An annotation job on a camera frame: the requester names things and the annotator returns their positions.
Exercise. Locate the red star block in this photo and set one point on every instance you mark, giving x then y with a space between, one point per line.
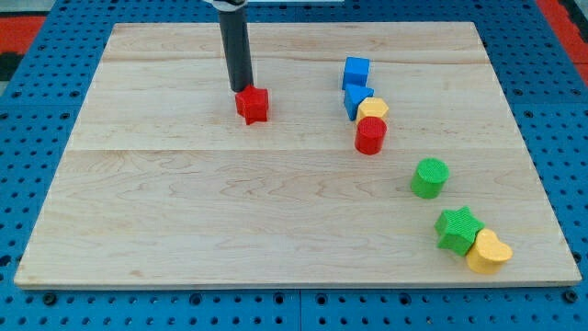
253 104

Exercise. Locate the blue cube block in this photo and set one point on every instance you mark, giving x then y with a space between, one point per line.
355 72

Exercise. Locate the green star block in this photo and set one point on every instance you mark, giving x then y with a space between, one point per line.
457 230

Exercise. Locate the blue triangle block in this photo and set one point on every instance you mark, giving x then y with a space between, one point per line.
354 95

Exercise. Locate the green cylinder block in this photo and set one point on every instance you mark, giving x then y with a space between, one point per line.
429 177

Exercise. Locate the red cylinder block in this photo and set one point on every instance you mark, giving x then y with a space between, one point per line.
370 135

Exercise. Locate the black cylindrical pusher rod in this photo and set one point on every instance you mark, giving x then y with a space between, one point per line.
235 39

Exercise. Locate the yellow hexagon block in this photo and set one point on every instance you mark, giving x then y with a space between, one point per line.
372 107

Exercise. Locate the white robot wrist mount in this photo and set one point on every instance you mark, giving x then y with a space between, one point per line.
227 5

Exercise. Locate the yellow heart block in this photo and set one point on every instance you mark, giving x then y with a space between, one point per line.
488 254

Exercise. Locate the wooden board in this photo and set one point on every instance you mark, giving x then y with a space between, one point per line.
162 186

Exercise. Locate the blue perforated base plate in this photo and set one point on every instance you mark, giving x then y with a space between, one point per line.
38 108

